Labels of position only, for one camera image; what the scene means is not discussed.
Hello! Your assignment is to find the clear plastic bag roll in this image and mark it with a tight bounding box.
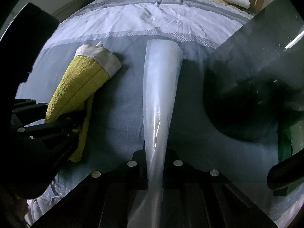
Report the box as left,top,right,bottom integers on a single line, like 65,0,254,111
128,40,183,227

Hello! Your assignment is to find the dark green storage box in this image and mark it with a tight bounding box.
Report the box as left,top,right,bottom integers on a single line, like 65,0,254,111
266,120,303,197

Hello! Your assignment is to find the blue grey striped bed quilt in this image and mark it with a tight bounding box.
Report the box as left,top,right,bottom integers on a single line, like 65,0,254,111
17,0,303,227

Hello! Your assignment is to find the yellow towel with white trim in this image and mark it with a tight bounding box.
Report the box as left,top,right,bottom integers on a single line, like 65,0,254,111
45,42,122,162

